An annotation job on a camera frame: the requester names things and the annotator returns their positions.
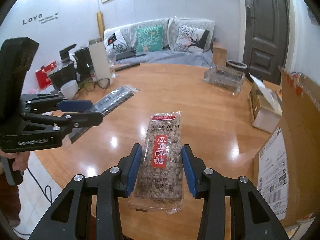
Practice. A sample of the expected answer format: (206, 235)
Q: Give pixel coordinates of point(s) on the person's left hand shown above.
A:
(21, 161)

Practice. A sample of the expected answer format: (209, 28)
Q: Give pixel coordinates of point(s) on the large labelled cardboard box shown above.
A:
(295, 120)

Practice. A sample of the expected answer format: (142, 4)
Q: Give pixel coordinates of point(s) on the white tree-print cushion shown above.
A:
(190, 37)

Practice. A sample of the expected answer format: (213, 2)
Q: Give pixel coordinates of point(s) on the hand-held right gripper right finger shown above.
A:
(190, 172)

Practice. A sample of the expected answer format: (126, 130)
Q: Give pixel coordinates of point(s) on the white thermos bottle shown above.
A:
(100, 60)

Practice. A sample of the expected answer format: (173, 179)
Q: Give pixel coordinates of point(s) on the black kettle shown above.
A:
(83, 60)

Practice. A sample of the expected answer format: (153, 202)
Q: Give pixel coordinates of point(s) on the small open cardboard box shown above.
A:
(265, 120)

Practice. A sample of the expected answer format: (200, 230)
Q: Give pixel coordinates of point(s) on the person's dark red clothing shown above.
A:
(8, 205)

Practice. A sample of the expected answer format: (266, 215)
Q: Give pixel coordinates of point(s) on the wooden stick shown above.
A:
(100, 23)

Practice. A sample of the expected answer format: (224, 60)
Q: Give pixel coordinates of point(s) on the eyeglasses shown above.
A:
(103, 83)

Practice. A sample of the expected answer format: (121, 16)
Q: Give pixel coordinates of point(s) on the wall lettering decal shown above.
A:
(32, 20)

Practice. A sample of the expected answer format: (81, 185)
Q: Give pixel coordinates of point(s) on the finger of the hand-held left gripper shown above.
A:
(85, 119)
(77, 105)

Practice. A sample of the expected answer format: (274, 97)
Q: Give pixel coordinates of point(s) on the grey door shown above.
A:
(267, 30)

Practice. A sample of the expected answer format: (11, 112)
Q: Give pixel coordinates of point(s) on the black bar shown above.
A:
(127, 66)

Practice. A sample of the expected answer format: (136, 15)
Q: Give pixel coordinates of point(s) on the wooden cabinet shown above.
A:
(220, 55)

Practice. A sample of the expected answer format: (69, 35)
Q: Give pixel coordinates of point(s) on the black flat device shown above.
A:
(127, 55)

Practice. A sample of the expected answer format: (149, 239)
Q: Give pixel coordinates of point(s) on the glass ashtray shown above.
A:
(222, 80)

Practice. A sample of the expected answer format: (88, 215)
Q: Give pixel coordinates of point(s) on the black water spout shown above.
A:
(66, 52)

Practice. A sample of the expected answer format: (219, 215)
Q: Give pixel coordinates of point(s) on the grey sofa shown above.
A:
(170, 57)

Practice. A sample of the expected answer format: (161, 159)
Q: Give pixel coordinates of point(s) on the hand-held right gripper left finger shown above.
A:
(133, 170)

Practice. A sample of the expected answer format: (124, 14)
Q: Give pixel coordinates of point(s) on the dark striped clear snack packet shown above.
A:
(115, 100)

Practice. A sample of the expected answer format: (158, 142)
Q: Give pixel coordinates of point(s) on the black electric pot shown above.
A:
(61, 76)

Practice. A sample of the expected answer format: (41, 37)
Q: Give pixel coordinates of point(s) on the seed candy bar packet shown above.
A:
(160, 180)

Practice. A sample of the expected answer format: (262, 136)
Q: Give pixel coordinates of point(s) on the wine glass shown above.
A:
(111, 57)

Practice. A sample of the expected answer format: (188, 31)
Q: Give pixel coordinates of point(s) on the teal tree-print cushion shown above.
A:
(150, 38)

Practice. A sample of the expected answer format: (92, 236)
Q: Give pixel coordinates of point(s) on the white cup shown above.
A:
(70, 88)

